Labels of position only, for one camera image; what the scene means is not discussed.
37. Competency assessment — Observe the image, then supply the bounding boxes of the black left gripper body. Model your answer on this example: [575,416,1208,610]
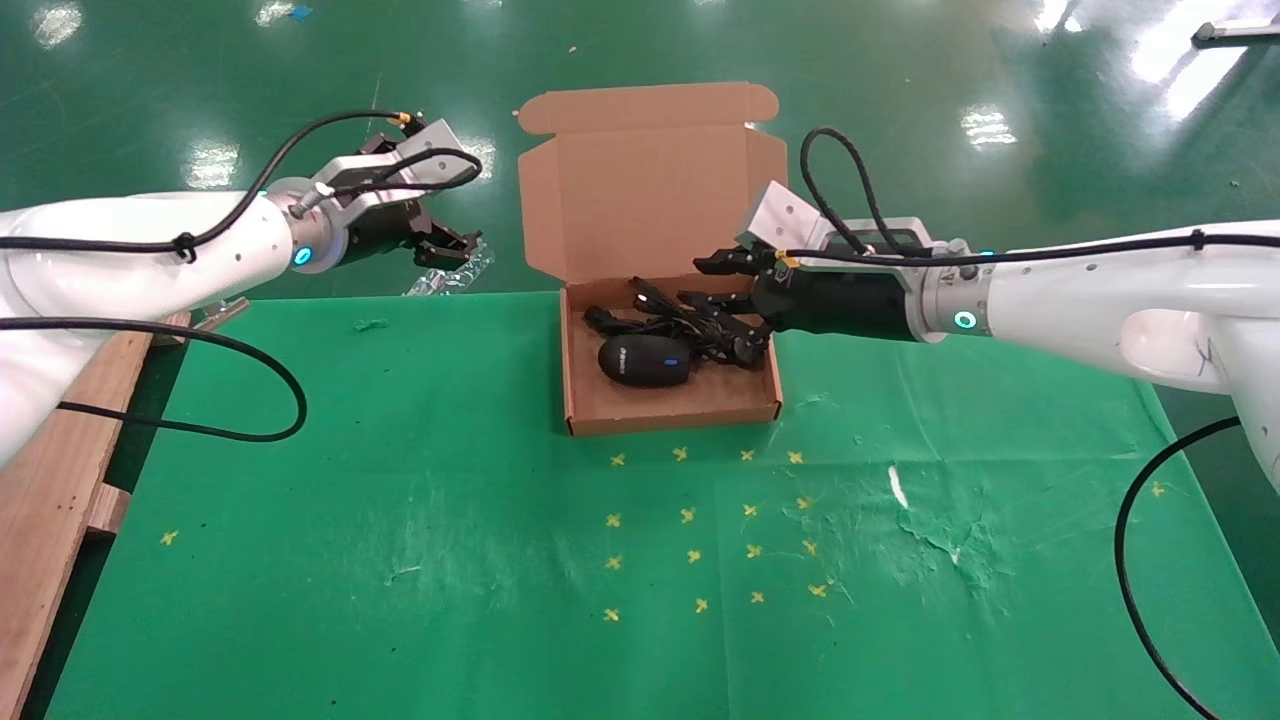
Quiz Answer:
[344,197,432,267]

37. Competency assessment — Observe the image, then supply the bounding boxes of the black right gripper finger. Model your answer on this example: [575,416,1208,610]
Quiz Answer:
[678,290,774,364]
[693,247,780,278]

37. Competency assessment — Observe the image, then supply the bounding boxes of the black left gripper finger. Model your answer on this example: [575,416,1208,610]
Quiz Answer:
[413,237,484,270]
[408,213,473,252]

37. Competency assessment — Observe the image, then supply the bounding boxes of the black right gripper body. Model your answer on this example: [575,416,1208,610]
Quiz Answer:
[750,263,927,343]

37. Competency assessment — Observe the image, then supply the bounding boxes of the black data cable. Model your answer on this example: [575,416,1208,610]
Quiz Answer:
[583,277,771,369]

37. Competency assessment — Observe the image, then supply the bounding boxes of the black computer mouse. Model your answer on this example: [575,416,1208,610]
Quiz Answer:
[598,335,693,389]

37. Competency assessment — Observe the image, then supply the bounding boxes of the brown cardboard box with lid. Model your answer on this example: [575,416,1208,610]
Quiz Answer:
[517,82,789,438]

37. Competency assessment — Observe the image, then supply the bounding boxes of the clear crumpled plastic bag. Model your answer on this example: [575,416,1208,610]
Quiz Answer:
[403,248,496,298]

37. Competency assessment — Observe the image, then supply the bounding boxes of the silver metal clamp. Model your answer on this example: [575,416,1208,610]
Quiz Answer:
[185,297,251,333]

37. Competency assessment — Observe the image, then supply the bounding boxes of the torn green table cloth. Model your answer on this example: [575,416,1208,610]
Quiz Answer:
[40,290,1280,720]

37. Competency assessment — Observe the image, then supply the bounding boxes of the wooden board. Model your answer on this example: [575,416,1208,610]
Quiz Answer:
[0,310,191,720]

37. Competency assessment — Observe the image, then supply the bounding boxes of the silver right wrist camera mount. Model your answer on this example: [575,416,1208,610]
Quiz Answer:
[737,180,936,263]

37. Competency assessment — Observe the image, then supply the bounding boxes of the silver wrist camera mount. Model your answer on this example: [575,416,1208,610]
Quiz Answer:
[737,180,936,263]
[318,118,483,217]

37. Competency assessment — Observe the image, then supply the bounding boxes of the short black left wrist cable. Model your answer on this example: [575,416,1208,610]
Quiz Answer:
[295,148,484,216]

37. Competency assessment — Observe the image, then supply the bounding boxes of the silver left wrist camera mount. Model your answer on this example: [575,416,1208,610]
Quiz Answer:
[318,118,483,217]

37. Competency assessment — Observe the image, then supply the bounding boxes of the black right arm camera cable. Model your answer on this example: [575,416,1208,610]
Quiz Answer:
[785,125,1280,271]

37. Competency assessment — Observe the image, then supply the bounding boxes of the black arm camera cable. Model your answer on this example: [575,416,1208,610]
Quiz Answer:
[785,125,1280,271]
[0,108,421,253]

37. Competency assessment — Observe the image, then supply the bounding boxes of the black left arm loop cable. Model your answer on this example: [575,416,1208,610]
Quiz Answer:
[0,316,308,443]

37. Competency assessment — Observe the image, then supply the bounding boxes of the black arm loop cable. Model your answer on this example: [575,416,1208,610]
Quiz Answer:
[1113,415,1243,720]
[0,316,308,443]

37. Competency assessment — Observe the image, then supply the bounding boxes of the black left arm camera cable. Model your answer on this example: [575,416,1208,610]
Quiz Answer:
[0,108,421,253]

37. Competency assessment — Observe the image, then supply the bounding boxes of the black right arm loop cable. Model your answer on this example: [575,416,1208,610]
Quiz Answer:
[1113,415,1243,720]

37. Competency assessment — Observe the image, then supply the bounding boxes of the white table frame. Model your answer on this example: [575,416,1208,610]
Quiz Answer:
[1190,18,1280,46]

